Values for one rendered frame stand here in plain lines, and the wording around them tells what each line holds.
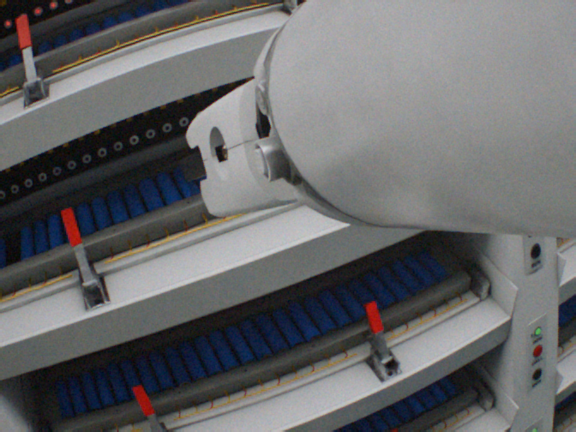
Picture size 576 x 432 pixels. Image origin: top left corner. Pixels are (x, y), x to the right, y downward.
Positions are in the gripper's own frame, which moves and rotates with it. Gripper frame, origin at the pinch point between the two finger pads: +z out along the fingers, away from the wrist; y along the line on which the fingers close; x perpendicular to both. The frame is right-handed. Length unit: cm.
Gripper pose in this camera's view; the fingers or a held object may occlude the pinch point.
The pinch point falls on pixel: (261, 147)
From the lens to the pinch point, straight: 37.0
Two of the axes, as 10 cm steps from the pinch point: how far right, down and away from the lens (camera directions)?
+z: -2.7, -0.1, 9.6
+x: -3.1, -9.5, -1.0
